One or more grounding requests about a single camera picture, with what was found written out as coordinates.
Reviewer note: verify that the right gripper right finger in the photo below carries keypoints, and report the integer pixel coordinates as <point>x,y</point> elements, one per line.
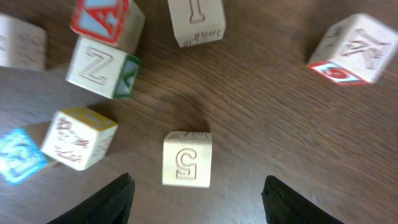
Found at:
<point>283,205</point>

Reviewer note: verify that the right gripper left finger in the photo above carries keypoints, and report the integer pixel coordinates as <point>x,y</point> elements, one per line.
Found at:
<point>110,205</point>

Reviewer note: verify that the block 5 with green side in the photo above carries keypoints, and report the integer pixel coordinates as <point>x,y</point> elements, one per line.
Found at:
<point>187,158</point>

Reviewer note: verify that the block with animal drawing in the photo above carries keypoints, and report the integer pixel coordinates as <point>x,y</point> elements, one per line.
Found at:
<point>78,137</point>

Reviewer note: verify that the blue 5 block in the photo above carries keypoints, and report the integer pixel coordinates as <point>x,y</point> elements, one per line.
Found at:
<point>20,156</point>

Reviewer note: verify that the block Z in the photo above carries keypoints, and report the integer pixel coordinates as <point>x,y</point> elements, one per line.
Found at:
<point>102,69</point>

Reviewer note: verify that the block with red bottom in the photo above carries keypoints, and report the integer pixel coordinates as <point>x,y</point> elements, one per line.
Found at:
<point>354,51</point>

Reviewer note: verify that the red A block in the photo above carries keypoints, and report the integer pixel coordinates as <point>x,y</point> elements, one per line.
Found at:
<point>118,23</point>

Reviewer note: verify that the block Y with blue side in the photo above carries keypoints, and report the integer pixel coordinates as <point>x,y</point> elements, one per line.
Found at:
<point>23,45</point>

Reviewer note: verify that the block I with green R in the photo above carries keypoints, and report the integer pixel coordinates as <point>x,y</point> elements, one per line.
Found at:
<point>197,21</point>

